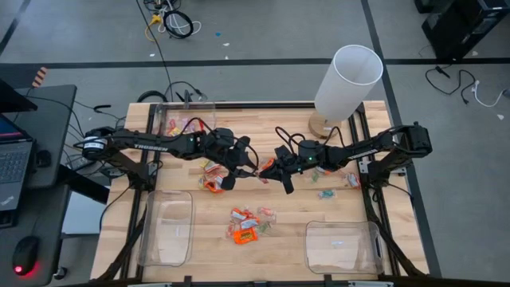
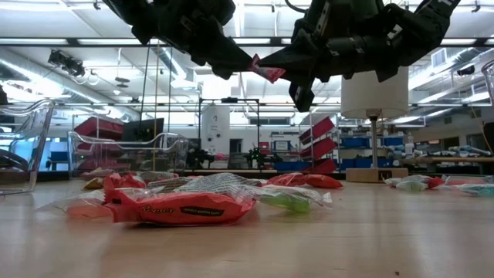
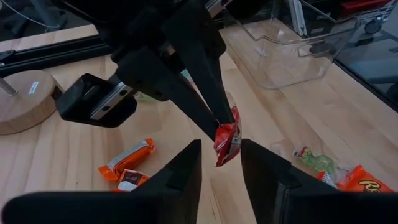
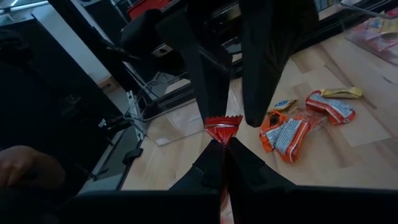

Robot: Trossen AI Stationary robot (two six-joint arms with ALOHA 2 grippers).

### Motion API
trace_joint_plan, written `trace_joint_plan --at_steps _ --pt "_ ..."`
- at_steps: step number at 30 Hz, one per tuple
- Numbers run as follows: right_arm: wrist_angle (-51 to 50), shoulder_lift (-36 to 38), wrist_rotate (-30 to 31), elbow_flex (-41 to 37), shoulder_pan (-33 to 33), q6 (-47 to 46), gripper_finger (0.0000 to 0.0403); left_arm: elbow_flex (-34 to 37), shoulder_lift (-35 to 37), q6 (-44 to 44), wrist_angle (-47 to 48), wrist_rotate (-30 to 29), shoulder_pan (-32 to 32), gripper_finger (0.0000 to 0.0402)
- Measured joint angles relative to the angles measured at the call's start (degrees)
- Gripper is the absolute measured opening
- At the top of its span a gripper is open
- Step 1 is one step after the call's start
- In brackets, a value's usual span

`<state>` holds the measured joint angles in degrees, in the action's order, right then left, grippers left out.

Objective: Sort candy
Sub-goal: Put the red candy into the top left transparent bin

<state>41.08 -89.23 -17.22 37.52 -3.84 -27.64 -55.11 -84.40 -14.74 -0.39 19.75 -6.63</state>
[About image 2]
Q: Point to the orange candy pack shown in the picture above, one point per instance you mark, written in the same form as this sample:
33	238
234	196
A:
287	180

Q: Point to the clear wrapped green candy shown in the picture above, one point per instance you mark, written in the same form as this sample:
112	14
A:
287	201

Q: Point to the large orange Reese's pack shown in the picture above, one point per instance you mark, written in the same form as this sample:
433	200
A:
181	210

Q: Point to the clear wrapped red candy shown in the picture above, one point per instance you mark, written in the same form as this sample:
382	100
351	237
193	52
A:
81	208

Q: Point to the black flat screen monitor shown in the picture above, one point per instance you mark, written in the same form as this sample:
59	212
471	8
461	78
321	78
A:
143	129

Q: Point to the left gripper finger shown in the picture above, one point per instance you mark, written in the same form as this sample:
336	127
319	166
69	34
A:
229	74
227	56

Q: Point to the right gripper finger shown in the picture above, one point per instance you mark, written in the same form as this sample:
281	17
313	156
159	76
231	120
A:
301	52
305	74

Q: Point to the white shade table lamp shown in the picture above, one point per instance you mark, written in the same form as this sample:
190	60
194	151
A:
374	96

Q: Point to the blue storage bin shelf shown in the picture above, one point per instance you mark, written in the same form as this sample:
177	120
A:
353	143

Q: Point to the pink candy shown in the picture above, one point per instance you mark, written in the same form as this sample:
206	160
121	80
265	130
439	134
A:
270	73
393	182

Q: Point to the clear plastic bin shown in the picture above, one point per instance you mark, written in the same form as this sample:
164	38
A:
489	85
42	135
116	154

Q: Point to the red slanted shelf rack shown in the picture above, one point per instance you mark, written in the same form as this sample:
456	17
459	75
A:
318	148

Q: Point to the wooden workbench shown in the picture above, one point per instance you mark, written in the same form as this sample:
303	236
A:
455	159

